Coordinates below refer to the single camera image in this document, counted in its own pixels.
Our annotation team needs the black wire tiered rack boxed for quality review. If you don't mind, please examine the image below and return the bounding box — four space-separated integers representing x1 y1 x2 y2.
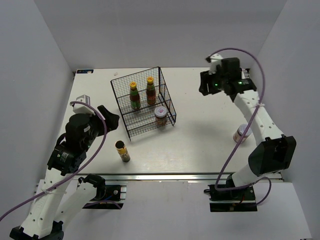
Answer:
110 66 177 139

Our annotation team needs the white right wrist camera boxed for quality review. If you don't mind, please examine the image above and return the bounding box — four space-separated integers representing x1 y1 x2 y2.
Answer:
205 53 223 74

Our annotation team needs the black cap pepper shaker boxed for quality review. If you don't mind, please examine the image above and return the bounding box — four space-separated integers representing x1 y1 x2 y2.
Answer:
115 140 131 163

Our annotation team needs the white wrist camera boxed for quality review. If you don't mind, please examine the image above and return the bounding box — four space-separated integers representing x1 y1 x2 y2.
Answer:
70 94 94 115
205 53 223 74

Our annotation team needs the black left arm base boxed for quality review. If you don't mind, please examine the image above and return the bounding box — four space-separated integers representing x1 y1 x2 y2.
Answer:
77 174 127 210

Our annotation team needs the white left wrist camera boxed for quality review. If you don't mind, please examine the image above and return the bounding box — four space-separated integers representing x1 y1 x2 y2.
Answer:
70 94 94 115

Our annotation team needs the orange jar white lid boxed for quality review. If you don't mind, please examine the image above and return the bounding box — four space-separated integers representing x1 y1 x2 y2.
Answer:
154 106 167 127

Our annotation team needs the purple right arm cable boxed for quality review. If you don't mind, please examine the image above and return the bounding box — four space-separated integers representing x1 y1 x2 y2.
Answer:
206 47 273 206

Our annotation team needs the green label sauce bottle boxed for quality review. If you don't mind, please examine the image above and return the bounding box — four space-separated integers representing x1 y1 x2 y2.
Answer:
129 81 141 110

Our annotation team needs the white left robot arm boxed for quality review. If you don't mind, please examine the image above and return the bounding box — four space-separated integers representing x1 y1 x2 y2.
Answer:
9 103 120 240

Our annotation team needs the red chili sauce bottle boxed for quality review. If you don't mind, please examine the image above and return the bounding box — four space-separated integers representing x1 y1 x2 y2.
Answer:
146 76 156 105

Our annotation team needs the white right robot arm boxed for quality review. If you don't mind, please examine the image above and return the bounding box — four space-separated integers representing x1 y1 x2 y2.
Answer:
199 54 297 200

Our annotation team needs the aluminium front rail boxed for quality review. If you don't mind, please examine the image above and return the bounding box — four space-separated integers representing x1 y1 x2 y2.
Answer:
69 172 285 181

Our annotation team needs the blue label sticker left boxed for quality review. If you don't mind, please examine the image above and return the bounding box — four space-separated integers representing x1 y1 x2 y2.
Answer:
76 69 94 74

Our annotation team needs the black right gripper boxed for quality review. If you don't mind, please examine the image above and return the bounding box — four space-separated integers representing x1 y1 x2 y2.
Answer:
197 67 227 97

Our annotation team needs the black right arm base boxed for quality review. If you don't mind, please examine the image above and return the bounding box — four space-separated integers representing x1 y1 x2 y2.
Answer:
203 184 258 213

